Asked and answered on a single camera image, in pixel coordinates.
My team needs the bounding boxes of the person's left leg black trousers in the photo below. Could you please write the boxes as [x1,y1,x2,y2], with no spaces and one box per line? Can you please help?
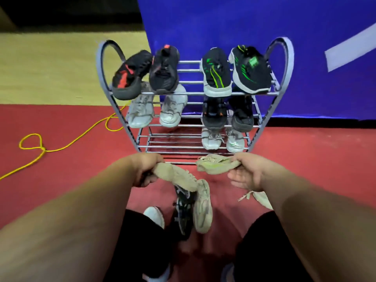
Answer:
[103,209,174,282]

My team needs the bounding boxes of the black grey sneaker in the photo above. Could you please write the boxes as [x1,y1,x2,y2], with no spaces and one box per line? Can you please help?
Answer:
[172,185,197,241]

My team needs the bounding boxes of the black orange sneaker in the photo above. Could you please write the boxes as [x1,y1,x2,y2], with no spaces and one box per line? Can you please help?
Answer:
[229,95,255,133]
[202,96,228,133]

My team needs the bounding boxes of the plain white shoe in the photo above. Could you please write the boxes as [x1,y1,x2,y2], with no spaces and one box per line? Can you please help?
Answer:
[143,206,165,230]

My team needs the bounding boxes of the person's right leg black trousers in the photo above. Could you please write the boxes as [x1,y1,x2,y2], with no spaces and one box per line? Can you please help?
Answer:
[233,210,315,282]

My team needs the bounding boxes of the black red sneaker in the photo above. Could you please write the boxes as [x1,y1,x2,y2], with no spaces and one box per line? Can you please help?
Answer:
[111,50,153,101]
[149,44,181,95]

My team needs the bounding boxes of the person's left hand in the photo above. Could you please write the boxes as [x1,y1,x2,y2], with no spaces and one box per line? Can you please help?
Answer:
[129,152,165,188]

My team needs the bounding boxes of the yellow cable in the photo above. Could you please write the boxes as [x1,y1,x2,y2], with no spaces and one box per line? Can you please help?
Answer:
[0,101,132,181]

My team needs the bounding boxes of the grey metal shoe rack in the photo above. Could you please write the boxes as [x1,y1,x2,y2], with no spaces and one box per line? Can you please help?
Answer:
[96,37,294,166]

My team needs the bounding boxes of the person's right hand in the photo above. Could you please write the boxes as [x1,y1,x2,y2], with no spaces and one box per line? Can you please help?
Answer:
[227,152,283,193]

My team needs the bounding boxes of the blue banner with white stripe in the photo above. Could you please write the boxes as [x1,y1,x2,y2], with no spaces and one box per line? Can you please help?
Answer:
[136,0,376,121]

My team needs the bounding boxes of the white chunky sneaker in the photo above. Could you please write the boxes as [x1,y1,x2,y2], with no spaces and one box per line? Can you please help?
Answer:
[126,82,155,129]
[159,84,188,128]

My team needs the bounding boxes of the person's right forearm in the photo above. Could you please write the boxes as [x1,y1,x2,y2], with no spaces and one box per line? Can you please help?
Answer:
[260,167,376,282]

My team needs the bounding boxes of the person's left forearm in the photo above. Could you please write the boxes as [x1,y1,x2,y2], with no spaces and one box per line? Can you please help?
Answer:
[0,155,140,282]

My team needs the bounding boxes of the black green sneaker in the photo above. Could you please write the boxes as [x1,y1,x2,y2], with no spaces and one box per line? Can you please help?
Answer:
[200,47,233,98]
[228,45,272,95]

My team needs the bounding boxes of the person's left white shoe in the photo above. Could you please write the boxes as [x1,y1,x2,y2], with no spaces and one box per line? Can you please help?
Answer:
[142,264,173,282]

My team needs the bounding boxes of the person's right white shoe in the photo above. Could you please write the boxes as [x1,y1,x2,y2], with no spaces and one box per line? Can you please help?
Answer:
[220,262,236,282]

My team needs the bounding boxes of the white green sneaker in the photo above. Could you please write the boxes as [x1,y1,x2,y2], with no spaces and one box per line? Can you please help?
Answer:
[201,127,225,151]
[225,127,245,154]

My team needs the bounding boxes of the person's white shoe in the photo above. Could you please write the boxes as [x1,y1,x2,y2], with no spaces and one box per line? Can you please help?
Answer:
[142,264,173,282]
[220,262,236,282]

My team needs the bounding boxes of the person's leg black trousers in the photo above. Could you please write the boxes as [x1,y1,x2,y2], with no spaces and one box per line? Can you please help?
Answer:
[233,210,315,282]
[103,209,174,282]

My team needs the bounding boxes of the beige knit sneaker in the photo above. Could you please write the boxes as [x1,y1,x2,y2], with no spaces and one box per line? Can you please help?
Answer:
[238,190,274,211]
[196,154,242,175]
[193,179,213,234]
[152,162,198,193]

